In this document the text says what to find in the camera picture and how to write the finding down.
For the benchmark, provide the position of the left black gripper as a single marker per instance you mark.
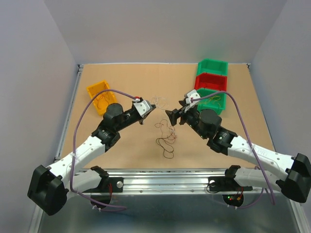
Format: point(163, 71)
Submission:
point(140, 119)

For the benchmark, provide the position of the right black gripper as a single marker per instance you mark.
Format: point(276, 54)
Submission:
point(173, 114)

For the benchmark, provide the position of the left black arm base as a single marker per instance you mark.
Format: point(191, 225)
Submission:
point(115, 182)

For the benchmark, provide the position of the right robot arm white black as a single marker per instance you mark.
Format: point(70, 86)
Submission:
point(290, 175)

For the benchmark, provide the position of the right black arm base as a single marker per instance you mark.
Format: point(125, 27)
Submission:
point(224, 184)

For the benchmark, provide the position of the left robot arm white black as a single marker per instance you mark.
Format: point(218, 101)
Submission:
point(52, 186)

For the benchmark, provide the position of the near green plastic bin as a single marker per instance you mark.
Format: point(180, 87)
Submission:
point(216, 103)

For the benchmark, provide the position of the green plastic bin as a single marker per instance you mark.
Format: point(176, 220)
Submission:
point(216, 103)
point(212, 66)

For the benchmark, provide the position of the red plastic bin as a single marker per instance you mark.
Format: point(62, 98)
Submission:
point(211, 81)

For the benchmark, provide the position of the yellow plastic bin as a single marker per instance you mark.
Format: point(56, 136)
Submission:
point(103, 100)

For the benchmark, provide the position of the far green plastic bin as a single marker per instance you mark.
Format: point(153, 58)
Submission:
point(212, 66)

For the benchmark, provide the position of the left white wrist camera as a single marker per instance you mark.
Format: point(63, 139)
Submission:
point(140, 106)

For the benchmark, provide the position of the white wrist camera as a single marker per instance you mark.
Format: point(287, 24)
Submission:
point(190, 100)
point(140, 106)

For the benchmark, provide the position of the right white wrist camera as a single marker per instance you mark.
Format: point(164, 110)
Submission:
point(190, 100)

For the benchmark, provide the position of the aluminium mounting rail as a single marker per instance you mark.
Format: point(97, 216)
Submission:
point(181, 181)

